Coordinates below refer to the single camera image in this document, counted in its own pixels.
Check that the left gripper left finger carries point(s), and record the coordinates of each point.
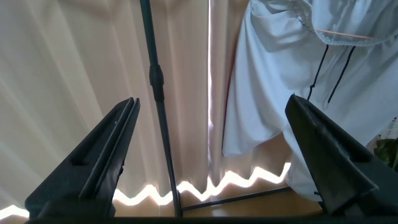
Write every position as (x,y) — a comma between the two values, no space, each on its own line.
(56,193)

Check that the green garment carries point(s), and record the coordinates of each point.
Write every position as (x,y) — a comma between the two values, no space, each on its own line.
(388,152)

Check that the pale grey shorts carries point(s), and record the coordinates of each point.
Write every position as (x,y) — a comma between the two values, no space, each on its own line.
(273,77)

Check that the white laundry basket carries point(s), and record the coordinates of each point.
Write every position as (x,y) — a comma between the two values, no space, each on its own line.
(392,130)

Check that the black clothes rack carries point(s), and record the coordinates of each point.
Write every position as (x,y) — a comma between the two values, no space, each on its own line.
(157,81)

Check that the pink clothes hanger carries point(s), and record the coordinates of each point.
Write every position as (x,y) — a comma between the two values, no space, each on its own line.
(342,34)

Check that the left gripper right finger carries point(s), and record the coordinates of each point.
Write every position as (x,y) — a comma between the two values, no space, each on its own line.
(335,174)

